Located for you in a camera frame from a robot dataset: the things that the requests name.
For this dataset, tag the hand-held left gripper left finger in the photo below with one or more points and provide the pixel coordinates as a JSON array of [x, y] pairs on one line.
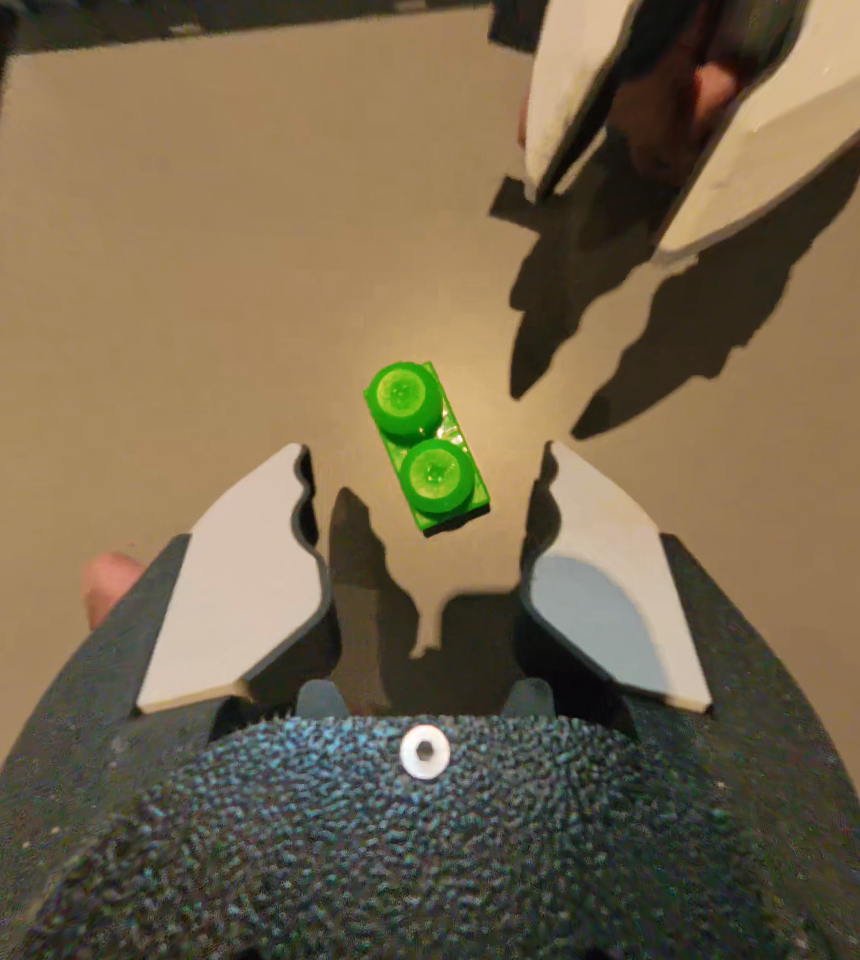
[[242, 585]]

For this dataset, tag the green two-stud block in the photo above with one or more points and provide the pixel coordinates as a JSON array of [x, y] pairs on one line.
[[430, 472]]

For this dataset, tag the person's left hand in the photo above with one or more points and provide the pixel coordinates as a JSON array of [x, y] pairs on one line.
[[107, 585]]

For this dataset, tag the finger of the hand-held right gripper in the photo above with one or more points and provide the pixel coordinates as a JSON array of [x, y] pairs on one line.
[[568, 82], [812, 127]]

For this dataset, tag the person's right hand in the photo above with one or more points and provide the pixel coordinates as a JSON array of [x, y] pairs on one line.
[[715, 90]]

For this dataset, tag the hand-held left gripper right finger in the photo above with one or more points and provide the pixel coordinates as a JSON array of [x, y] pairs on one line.
[[610, 592]]

